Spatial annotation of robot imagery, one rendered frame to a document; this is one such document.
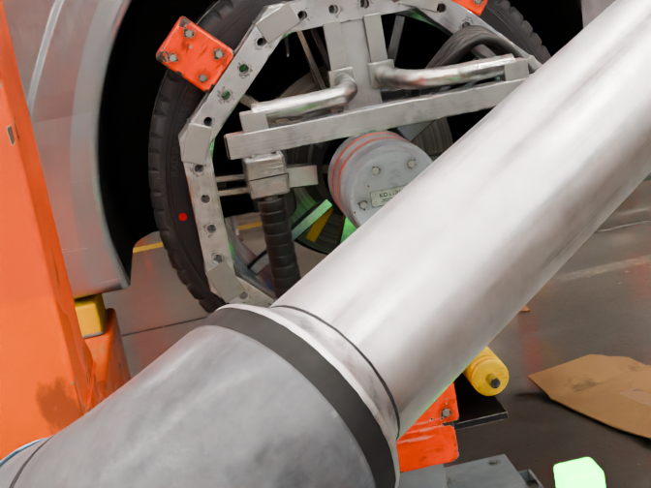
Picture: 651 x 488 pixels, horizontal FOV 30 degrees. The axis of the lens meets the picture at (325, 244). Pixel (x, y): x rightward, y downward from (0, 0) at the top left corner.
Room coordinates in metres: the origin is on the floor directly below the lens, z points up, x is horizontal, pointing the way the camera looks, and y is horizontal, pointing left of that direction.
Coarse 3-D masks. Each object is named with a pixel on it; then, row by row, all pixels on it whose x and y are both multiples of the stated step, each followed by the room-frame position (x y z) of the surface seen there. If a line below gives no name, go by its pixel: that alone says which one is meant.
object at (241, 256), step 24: (432, 24) 1.82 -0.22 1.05; (312, 72) 1.82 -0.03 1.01; (288, 120) 1.82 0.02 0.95; (432, 120) 1.84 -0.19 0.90; (312, 144) 1.82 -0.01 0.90; (336, 144) 1.87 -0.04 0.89; (288, 168) 1.82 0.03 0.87; (312, 168) 1.82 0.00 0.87; (240, 192) 1.81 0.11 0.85; (312, 216) 1.82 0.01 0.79; (240, 264) 1.79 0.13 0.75; (264, 264) 1.81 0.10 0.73
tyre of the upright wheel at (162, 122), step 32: (224, 0) 1.83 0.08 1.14; (256, 0) 1.80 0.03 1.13; (288, 0) 1.80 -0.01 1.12; (224, 32) 1.79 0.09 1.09; (512, 32) 1.83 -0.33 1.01; (160, 96) 1.82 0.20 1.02; (192, 96) 1.78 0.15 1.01; (160, 128) 1.78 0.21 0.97; (160, 160) 1.78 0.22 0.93; (160, 192) 1.78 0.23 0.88; (160, 224) 1.78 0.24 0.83; (192, 224) 1.78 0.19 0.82; (192, 256) 1.78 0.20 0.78; (192, 288) 1.78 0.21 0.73
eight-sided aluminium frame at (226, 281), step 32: (320, 0) 1.72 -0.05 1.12; (352, 0) 1.72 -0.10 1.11; (384, 0) 1.73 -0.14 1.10; (416, 0) 1.73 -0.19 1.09; (448, 0) 1.74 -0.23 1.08; (256, 32) 1.71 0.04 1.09; (288, 32) 1.72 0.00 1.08; (448, 32) 1.78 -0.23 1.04; (256, 64) 1.71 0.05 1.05; (192, 128) 1.70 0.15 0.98; (192, 160) 1.70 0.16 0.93; (192, 192) 1.70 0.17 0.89; (224, 224) 1.70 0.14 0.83; (224, 256) 1.70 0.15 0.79; (224, 288) 1.70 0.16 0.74; (256, 288) 1.71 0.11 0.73
